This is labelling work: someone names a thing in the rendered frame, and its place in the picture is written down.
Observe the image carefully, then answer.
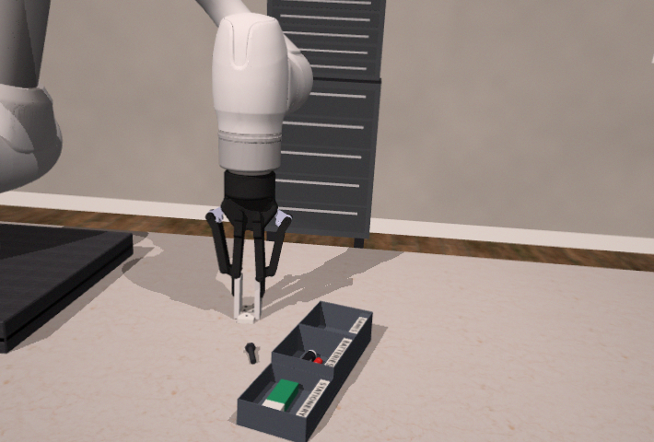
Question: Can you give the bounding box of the white domino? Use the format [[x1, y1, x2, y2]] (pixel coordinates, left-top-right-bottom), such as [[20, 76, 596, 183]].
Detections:
[[237, 305, 255, 324]]

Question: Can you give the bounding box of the green and white eraser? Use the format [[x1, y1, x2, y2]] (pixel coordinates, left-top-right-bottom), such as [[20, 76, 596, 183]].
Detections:
[[263, 379, 298, 412]]

